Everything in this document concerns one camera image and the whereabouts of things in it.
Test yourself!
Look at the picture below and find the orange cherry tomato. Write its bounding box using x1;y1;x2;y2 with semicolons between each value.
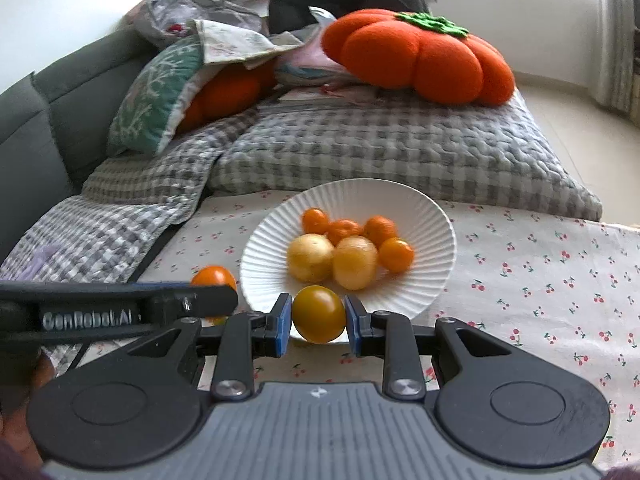
190;266;238;325
378;237;416;273

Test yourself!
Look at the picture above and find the yellow-orange cherry tomato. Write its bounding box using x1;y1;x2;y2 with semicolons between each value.
292;285;346;344

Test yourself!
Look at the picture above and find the large orange-yellow fruit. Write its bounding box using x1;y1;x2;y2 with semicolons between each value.
333;235;378;290

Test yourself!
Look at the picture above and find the large pale yellow fruit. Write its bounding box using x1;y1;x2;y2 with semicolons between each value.
286;233;334;283

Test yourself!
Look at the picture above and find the mandarin orange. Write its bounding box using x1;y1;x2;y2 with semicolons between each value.
362;216;398;247
326;219;363;246

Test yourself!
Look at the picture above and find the small orange tomato back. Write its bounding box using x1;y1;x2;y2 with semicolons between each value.
300;208;330;235

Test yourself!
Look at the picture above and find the person's left hand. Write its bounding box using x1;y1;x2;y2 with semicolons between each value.
1;353;54;472

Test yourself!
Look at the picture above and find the white ribbed plate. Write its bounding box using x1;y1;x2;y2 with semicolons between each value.
240;179;457;318

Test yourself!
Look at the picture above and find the dark green sofa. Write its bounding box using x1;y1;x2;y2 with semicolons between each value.
1;27;158;258

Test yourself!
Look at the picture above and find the green white patterned pillow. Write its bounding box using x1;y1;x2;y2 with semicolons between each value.
106;35;218;156

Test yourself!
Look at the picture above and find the grey checked quilt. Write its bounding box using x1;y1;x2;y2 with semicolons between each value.
1;92;602;283

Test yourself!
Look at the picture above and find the red orange cushion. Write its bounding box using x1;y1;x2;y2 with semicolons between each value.
176;58;277;134

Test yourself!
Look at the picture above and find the floral cloth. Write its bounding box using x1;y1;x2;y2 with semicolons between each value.
193;20;320;68

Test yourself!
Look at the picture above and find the pink folded cloth stack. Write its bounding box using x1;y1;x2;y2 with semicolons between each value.
274;34;360;87

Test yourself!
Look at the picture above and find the orange pumpkin plush cushion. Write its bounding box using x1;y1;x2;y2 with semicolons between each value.
321;9;515;106

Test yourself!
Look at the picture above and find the grey floral pouch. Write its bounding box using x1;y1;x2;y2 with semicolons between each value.
126;0;262;50

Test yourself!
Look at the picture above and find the grey curtain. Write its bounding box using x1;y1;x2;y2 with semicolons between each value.
589;0;639;125

